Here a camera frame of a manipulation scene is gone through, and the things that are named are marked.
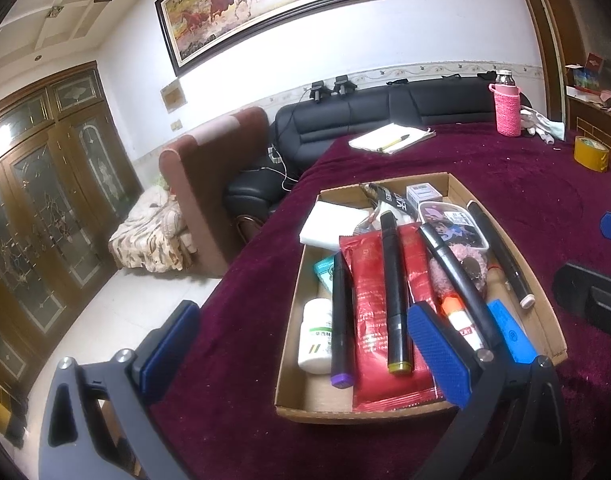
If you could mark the yellow tape roll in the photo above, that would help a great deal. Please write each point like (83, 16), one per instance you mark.
(591, 155)

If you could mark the wooden cabinet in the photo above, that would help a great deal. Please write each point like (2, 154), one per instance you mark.
(600, 120)

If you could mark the wooden wardrobe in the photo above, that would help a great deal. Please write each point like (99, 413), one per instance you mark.
(45, 200)

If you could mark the red snack packet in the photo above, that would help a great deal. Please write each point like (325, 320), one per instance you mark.
(370, 320)

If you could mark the pink fluffy scrunchie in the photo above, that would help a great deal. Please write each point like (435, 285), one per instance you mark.
(473, 265)

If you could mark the clear plastic case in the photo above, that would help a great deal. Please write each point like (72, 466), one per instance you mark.
(453, 225)

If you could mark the yellow-capped black marker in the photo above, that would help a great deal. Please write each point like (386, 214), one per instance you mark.
(394, 290)

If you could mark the blue utility knife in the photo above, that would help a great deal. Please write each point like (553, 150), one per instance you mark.
(510, 330)

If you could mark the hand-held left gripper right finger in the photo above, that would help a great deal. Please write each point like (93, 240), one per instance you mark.
(438, 355)

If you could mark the pink knitted bottle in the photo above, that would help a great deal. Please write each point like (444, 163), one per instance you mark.
(508, 107)

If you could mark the white medicine bottle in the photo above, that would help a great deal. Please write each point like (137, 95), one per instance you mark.
(315, 335)

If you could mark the white notebook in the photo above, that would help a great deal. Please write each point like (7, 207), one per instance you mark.
(385, 137)

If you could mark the light blue tissue pack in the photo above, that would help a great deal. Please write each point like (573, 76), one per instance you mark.
(325, 272)

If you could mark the yellow pen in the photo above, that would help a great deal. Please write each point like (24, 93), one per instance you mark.
(393, 143)

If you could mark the beige wall panel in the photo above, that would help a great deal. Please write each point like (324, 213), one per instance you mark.
(173, 96)

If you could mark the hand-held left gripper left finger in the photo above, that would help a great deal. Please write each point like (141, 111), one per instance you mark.
(170, 350)

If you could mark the framed horse painting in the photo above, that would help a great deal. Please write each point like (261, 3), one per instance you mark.
(265, 5)

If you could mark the purple-capped black marker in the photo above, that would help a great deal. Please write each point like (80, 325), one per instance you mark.
(341, 320)

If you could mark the maroon tablecloth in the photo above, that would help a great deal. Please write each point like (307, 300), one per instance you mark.
(485, 160)

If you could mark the white gloves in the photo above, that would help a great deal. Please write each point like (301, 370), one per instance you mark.
(545, 127)

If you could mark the wooden door frame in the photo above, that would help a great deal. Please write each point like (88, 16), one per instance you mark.
(540, 20)

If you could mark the black leather sofa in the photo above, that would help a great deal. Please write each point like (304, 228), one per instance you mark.
(335, 115)

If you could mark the black device on sofa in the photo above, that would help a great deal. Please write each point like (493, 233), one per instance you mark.
(344, 85)
(319, 91)

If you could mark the small white box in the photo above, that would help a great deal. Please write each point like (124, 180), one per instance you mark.
(424, 193)

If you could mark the white napkin pack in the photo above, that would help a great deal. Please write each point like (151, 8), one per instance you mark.
(330, 225)

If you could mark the black marker white cap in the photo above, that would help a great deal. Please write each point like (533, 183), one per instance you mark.
(500, 255)

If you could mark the plain black marker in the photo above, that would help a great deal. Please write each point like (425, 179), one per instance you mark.
(455, 275)

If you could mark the red box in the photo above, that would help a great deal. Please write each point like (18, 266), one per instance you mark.
(594, 62)

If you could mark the black packet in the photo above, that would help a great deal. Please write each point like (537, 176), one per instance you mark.
(393, 200)

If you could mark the floral blanket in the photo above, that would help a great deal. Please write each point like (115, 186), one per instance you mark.
(145, 235)

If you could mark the orange-capped glue stick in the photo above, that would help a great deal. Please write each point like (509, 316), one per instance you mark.
(465, 327)

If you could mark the brown armchair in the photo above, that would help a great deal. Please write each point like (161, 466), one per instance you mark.
(210, 185)

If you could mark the cardboard box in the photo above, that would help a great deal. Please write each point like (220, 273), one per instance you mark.
(550, 330)

